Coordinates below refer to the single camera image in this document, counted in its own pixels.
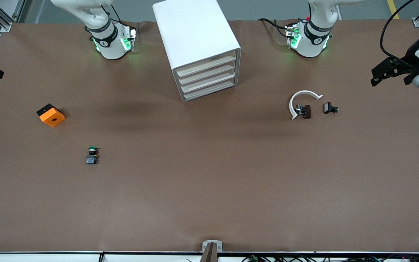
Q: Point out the green push button switch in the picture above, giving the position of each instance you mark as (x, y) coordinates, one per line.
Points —
(92, 159)

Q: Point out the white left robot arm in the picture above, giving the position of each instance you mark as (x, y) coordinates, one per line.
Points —
(311, 43)

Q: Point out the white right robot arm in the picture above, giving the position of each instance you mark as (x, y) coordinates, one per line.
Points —
(109, 43)

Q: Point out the small black plastic part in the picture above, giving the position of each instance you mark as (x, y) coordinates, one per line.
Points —
(328, 108)

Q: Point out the orange box with black base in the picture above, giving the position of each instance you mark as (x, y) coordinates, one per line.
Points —
(53, 118)

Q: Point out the white curved plastic part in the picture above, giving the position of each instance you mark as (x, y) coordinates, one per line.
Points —
(306, 92)

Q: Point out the small brown contact block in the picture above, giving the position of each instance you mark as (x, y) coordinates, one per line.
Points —
(306, 111)

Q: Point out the grey mount bracket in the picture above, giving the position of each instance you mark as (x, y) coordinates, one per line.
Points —
(206, 244)

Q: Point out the brown camera post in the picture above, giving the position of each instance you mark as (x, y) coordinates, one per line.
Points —
(211, 254)

